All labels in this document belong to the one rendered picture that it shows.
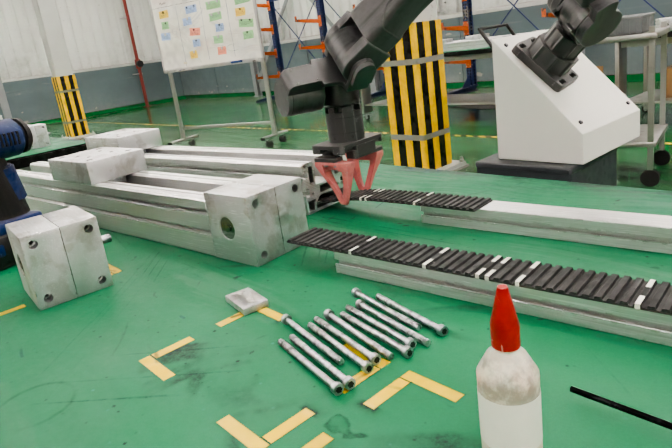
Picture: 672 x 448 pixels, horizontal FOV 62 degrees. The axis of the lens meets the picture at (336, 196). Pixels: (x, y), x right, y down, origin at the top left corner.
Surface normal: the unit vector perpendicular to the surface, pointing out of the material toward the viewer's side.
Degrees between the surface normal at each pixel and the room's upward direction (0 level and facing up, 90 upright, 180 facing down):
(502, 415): 90
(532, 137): 90
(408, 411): 0
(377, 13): 67
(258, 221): 90
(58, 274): 90
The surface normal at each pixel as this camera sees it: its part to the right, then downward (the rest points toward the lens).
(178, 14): -0.46, 0.29
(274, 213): 0.75, 0.07
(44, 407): -0.13, -0.96
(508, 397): -0.26, 0.29
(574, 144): -0.74, 0.27
